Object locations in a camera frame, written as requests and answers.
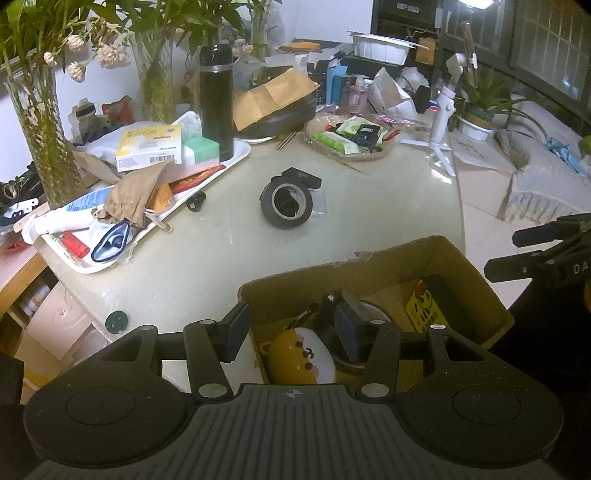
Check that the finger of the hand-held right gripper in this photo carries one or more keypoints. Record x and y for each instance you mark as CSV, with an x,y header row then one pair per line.
x,y
512,267
535,233

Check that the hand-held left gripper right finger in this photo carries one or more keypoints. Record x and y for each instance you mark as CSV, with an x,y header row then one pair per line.
x,y
348,332

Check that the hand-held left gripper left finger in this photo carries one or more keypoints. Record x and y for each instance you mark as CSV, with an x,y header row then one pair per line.
x,y
235,330

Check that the black round tin white rim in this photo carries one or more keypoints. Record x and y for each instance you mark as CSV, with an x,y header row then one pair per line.
x,y
367,308

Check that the brown cardboard box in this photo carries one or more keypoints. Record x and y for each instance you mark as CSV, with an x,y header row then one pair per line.
x,y
323,281

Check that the yellow bear toy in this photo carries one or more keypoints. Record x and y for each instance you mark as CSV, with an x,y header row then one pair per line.
x,y
295,360

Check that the black box yellow label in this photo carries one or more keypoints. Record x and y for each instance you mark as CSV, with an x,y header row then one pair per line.
x,y
427,314

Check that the black tape roll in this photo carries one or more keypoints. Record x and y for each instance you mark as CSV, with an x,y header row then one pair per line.
x,y
268,207

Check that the small black rectangular case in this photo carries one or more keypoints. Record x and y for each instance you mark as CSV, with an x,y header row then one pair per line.
x,y
302,176

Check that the grey fringed rug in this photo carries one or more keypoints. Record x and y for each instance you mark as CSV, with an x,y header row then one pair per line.
x,y
540,184

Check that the blue cloth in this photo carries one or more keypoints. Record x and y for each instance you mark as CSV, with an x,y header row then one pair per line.
x,y
565,154

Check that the dark green round lid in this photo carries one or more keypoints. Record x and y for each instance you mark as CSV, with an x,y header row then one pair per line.
x,y
115,321

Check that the potted green plant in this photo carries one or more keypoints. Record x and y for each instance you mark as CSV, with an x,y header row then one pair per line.
x,y
475,122

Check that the blue pouch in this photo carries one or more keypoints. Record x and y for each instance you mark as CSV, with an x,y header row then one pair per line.
x,y
111,242

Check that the white phone gimbal tripod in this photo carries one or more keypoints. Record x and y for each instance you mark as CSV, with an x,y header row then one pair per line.
x,y
441,110

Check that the red orange snack packet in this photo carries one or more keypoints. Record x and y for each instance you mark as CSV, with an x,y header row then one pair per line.
x,y
198,177

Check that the crumpled brown paper bag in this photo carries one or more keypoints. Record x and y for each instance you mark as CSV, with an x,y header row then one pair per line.
x,y
134,189

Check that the white cabinet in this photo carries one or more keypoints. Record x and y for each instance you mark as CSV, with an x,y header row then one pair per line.
x,y
60,318

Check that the white plastic tray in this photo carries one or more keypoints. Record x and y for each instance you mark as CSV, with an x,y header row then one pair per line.
x,y
238,152

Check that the red lighter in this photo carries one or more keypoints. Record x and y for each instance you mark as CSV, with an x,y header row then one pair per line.
x,y
76,244

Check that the green white box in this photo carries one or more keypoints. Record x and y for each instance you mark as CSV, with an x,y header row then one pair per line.
x,y
201,150

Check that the green wipes packet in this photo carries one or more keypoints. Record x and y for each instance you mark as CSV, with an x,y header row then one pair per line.
x,y
334,142

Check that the black sachet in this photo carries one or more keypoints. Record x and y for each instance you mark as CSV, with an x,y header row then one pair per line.
x,y
368,136

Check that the white plastic bag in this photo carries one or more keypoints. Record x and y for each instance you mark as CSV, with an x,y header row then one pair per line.
x,y
392,97

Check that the white blue tube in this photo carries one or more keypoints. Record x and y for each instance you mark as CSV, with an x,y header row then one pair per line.
x,y
69,217

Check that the yellow white medicine box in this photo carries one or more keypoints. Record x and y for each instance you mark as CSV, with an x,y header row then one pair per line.
x,y
147,145

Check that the light green packet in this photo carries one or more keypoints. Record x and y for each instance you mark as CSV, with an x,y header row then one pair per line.
x,y
351,127

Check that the woven snack basket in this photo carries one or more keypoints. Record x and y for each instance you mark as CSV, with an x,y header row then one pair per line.
x,y
318,121

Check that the brown paper sheet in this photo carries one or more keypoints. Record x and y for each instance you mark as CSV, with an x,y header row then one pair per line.
x,y
94,166

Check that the black zip case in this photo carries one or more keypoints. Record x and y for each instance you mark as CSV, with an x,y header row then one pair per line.
x,y
291,117

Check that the wooden side table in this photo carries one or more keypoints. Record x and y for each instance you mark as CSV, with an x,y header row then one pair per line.
x,y
18,272

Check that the black thermos bottle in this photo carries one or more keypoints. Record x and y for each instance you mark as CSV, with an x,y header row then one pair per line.
x,y
216,106

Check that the pink bottle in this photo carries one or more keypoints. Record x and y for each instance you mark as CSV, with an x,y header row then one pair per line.
x,y
358,94

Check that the brown paper envelope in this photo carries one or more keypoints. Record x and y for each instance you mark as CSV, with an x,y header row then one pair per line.
x,y
272,94

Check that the white food container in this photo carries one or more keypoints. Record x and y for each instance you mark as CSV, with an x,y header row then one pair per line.
x,y
381,48

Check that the red brown packet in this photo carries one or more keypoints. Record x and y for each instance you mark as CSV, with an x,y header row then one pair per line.
x,y
120,110

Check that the blue carton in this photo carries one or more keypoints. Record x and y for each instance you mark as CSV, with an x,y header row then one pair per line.
x,y
336,83

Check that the clear sports bottle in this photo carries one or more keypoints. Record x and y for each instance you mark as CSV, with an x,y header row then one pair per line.
x,y
90,122

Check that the glass vase with green stems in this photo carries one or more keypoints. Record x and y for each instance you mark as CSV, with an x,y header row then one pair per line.
x,y
159,87

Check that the black shelf unit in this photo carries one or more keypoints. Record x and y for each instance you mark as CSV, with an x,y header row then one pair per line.
x,y
406,14

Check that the tall glass vase with plant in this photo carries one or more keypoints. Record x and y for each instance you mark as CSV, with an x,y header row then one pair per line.
x,y
44,138

